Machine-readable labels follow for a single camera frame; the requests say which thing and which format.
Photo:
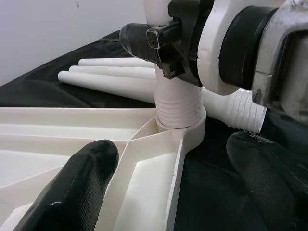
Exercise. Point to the white plastic children table top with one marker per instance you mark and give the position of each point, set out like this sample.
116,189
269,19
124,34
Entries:
72,125

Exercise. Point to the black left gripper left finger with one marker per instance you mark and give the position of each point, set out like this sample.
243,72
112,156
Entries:
72,187

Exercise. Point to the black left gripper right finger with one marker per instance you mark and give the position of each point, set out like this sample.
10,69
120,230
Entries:
276,187

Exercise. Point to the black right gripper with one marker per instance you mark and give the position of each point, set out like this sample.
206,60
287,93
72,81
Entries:
183,48

